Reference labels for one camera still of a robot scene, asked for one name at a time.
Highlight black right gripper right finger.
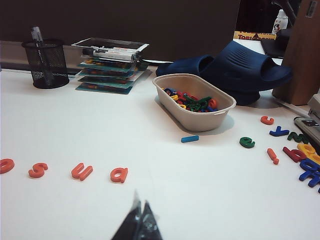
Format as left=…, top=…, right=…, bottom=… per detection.
left=138, top=199, right=165, bottom=240

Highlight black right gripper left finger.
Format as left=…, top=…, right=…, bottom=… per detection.
left=111, top=189, right=144, bottom=240

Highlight orange letter u magnet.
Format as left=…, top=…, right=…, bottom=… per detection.
left=70, top=163, right=94, bottom=182

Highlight orange letter s magnet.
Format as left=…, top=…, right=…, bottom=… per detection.
left=28, top=162, right=49, bottom=179

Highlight orange letter a magnet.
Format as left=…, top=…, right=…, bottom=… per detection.
left=109, top=166, right=129, bottom=184

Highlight blue letter l magnet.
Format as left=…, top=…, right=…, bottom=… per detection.
left=181, top=134, right=200, bottom=144

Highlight green letter e magnet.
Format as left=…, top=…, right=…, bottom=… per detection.
left=239, top=136, right=256, bottom=149

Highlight orange letter o magnet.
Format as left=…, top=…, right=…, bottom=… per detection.
left=0, top=157, right=16, bottom=175

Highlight orange letter i magnet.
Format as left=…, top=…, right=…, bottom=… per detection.
left=266, top=147, right=280, bottom=165

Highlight blue letter y magnet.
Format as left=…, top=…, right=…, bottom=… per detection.
left=269, top=125, right=290, bottom=137

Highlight red letter b magnet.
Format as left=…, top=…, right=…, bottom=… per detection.
left=282, top=146, right=308, bottom=163

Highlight blue letter h magnet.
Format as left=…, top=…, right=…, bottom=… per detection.
left=298, top=169, right=320, bottom=182

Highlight blue letter a magnet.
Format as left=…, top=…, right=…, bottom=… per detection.
left=298, top=157, right=320, bottom=173

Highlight green letter m magnet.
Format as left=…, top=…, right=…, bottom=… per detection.
left=286, top=131, right=310, bottom=145

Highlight blue letter t magnet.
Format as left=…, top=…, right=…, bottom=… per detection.
left=307, top=173, right=320, bottom=195

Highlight beige pulp tray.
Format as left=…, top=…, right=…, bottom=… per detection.
left=152, top=73, right=238, bottom=133

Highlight stacked colourful boxes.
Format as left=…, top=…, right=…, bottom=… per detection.
left=74, top=56, right=153, bottom=96

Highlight navy blue slipper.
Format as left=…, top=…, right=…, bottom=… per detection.
left=155, top=54, right=216, bottom=78
left=198, top=40, right=294, bottom=106

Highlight black mesh pen holder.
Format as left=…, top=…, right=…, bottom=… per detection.
left=21, top=38, right=70, bottom=90

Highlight clear plastic box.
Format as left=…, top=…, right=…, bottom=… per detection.
left=71, top=37, right=151, bottom=62

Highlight grey plastic device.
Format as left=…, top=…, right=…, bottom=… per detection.
left=292, top=94, right=320, bottom=146

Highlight brown desk partition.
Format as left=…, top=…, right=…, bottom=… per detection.
left=0, top=0, right=241, bottom=67

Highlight clear pen with black cap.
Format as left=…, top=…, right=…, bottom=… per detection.
left=31, top=26, right=55, bottom=86

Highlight yellow Toblerone box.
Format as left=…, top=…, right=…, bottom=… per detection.
left=233, top=30, right=278, bottom=41

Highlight brown wooden cabinet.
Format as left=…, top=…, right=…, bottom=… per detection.
left=271, top=0, right=320, bottom=106

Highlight white plastic bottle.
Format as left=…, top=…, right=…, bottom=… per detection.
left=271, top=9, right=288, bottom=35

